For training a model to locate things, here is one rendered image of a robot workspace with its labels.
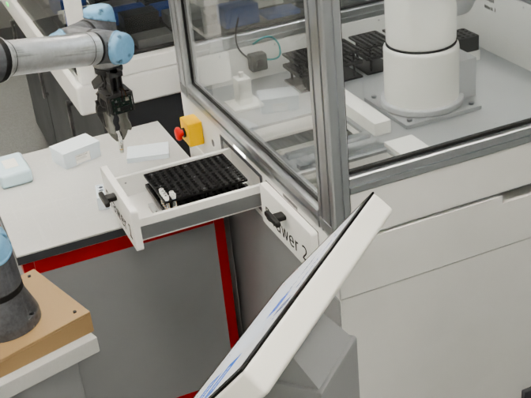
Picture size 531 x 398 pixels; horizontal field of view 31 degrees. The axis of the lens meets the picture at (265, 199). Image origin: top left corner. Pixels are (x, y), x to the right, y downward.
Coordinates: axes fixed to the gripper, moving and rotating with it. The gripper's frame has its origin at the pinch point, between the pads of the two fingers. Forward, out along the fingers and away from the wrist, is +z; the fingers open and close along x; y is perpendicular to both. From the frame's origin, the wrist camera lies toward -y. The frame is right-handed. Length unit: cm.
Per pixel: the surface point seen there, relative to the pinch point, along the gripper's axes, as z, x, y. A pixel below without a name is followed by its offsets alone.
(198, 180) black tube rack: 8.5, 12.1, 22.0
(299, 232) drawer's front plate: 8, 20, 60
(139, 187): 13.2, 1.0, 7.0
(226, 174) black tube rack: 8.5, 19.3, 23.3
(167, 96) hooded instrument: 19, 37, -61
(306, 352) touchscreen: -7, -10, 116
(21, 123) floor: 98, 26, -265
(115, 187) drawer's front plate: 5.6, -8.3, 17.5
